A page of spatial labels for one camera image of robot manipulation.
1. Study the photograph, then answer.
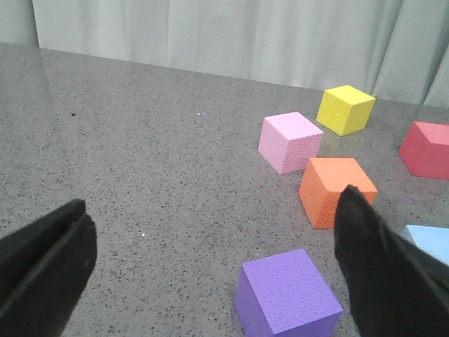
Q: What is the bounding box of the yellow foam cube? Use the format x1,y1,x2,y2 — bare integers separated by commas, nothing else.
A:
316,85,376,136

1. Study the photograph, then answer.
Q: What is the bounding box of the light blue foam cube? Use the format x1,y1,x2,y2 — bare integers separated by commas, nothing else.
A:
402,225,449,265

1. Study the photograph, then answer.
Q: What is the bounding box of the red foam cube centre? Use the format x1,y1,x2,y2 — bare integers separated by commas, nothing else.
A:
399,121,448,180

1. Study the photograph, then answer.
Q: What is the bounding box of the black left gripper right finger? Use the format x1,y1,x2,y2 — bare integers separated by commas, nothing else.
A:
334,185,448,336

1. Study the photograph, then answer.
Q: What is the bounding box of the orange foam cube left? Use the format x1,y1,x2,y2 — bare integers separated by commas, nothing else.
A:
298,157,377,230

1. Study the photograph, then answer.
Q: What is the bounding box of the white curtain backdrop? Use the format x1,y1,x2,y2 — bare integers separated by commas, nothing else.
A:
1,1,448,108

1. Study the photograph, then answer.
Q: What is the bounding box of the purple foam cube left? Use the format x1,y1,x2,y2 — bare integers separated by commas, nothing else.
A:
234,249,344,336

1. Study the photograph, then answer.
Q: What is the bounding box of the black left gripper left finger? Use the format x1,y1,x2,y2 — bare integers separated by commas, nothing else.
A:
1,199,97,336

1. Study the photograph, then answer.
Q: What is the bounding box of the pink foam cube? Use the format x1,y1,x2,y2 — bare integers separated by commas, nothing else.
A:
258,112,323,174

